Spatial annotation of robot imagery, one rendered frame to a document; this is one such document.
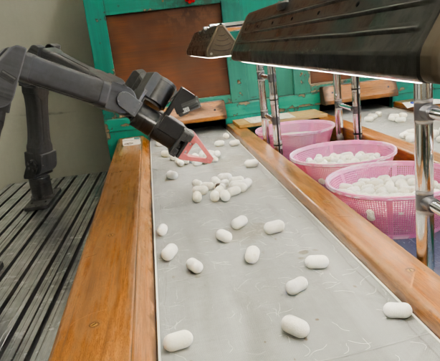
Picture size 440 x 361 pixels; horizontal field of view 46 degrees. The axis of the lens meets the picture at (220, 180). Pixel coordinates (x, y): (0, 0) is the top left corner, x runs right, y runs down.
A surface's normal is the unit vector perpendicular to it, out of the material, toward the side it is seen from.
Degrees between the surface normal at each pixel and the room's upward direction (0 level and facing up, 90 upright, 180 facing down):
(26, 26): 90
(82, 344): 0
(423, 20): 58
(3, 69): 90
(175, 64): 90
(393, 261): 0
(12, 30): 90
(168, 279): 0
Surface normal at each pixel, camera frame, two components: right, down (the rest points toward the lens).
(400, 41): -0.89, -0.39
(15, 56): 0.56, 0.15
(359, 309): -0.11, -0.96
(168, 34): 0.14, 0.25
